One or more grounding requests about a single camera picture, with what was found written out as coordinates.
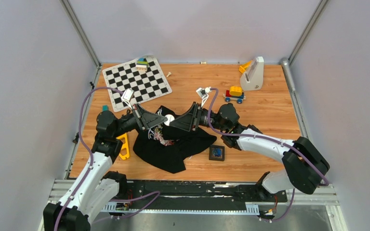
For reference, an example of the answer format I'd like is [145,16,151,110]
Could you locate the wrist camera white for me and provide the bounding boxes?
[196,87,211,107]
[121,88,134,109]

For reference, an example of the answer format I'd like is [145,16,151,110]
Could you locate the purple cable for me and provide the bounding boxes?
[206,88,330,223]
[53,87,161,231]

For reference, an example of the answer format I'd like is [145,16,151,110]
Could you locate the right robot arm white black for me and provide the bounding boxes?
[165,103,330,201]

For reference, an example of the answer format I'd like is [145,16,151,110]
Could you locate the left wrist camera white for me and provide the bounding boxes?
[121,88,134,109]

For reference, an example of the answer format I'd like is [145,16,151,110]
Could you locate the black square frame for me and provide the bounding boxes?
[209,145,225,161]

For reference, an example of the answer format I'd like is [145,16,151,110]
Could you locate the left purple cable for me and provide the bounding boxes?
[53,87,161,231]

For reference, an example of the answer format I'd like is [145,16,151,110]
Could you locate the teal toy block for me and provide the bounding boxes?
[102,105,109,112]

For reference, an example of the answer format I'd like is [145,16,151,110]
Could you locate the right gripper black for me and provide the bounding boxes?
[169,102,227,132]

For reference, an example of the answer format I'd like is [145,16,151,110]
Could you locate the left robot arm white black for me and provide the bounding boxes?
[43,104,169,231]

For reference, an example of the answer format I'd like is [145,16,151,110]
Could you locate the orange plastic piece behind stand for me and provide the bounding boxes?
[238,60,253,74]

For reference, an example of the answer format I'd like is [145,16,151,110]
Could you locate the black white chessboard mat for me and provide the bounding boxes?
[102,55,172,104]

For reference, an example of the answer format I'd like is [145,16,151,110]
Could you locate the stacked coloured toy blocks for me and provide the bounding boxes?
[135,58,148,71]

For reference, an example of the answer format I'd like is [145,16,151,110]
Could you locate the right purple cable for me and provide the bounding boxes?
[206,88,330,223]

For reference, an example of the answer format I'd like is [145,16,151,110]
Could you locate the yellow triangular plastic tool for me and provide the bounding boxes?
[117,133,130,160]

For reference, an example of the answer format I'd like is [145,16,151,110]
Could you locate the toy car with yellow block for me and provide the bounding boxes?
[223,86,246,104]

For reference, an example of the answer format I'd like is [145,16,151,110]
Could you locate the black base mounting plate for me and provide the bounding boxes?
[114,180,288,210]

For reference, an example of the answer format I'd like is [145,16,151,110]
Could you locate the black printed t-shirt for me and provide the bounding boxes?
[133,123,217,173]

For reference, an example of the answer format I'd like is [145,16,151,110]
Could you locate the aluminium rail frame front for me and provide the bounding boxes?
[38,179,348,231]

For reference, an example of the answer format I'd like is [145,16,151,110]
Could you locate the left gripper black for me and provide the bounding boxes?
[112,103,167,138]

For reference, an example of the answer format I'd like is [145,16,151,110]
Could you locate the white angled plastic stand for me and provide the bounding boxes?
[240,56,264,91]

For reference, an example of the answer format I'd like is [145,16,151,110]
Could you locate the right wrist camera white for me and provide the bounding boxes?
[196,87,211,107]

